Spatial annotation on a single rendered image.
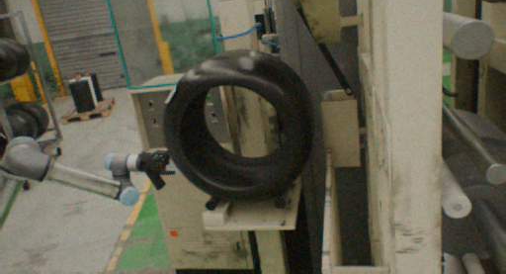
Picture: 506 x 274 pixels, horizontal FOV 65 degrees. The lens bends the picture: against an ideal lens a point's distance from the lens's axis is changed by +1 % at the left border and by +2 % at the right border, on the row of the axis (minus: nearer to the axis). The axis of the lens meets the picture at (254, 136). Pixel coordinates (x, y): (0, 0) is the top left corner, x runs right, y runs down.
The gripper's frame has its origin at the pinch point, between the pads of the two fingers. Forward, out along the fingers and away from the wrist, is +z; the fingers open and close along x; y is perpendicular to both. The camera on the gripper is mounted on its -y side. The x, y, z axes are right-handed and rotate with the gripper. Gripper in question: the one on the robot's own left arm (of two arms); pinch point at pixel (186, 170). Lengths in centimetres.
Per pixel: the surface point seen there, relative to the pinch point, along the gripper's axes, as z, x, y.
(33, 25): -666, 739, 0
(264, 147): 28.5, 27.0, 1.1
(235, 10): 17, 27, 62
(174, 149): 0.9, -11.7, 14.2
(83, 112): -388, 481, -133
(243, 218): 24.8, -3.6, -18.1
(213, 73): 18.1, -11.4, 43.4
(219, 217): 16.7, -10.1, -14.5
